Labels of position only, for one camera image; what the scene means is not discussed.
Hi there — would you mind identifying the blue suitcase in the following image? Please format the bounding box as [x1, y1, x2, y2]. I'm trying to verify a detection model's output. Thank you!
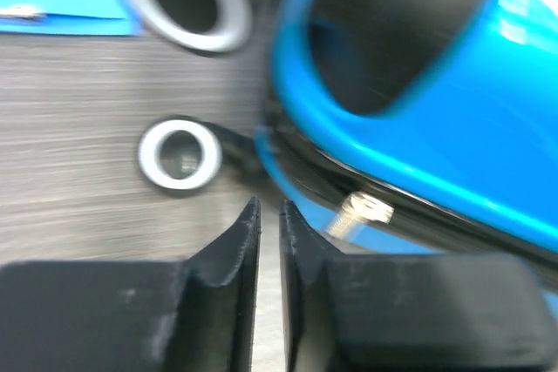
[104, 0, 558, 286]

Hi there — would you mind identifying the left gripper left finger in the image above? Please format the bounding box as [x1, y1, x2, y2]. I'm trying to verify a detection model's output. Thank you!
[1, 199, 261, 371]

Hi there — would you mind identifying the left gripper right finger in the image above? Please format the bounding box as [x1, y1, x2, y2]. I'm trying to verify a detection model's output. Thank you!
[280, 202, 557, 371]

